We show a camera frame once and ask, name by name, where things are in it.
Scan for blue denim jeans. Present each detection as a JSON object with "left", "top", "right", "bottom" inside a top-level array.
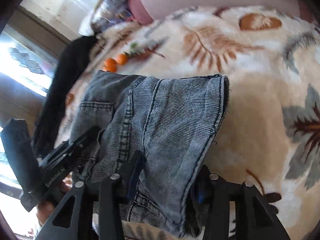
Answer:
[{"left": 69, "top": 71, "right": 229, "bottom": 237}]

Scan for person's left hand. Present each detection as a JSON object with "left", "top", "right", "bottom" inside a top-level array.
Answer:
[{"left": 36, "top": 173, "right": 73, "bottom": 226}]

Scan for leaf pattern plush blanket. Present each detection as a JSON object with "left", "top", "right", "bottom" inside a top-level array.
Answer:
[{"left": 56, "top": 7, "right": 319, "bottom": 239}]

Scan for black garment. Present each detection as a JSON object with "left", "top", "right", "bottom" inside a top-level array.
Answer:
[{"left": 32, "top": 36, "right": 97, "bottom": 158}]

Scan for large orange tangerine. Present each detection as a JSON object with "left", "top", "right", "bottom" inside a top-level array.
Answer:
[{"left": 103, "top": 58, "right": 117, "bottom": 73}]

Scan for small orange tangerine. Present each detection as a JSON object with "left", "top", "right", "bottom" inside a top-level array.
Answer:
[{"left": 116, "top": 54, "right": 130, "bottom": 66}]

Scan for white crumpled cloth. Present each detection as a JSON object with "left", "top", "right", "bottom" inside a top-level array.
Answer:
[{"left": 78, "top": 3, "right": 108, "bottom": 36}]

